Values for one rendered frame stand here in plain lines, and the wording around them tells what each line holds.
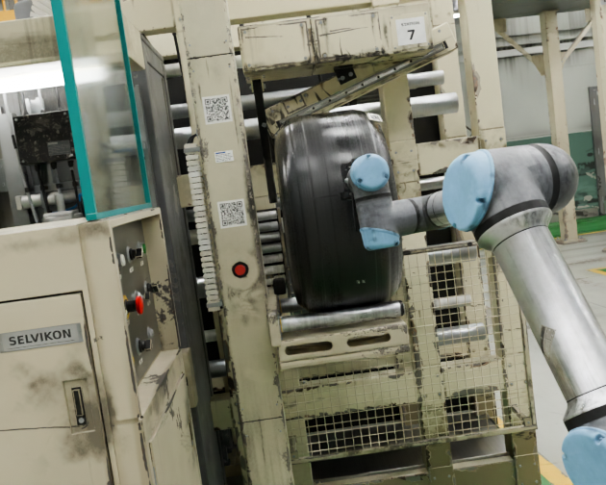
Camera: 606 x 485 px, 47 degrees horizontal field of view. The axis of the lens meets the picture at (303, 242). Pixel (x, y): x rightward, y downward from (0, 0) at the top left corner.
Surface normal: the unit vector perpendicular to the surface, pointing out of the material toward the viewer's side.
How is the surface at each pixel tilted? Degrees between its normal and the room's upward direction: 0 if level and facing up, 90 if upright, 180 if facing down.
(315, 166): 62
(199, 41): 90
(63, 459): 90
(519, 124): 90
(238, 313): 90
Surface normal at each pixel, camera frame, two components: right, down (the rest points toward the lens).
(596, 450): -0.86, 0.26
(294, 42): 0.04, 0.09
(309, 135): -0.07, -0.71
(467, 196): -0.94, 0.04
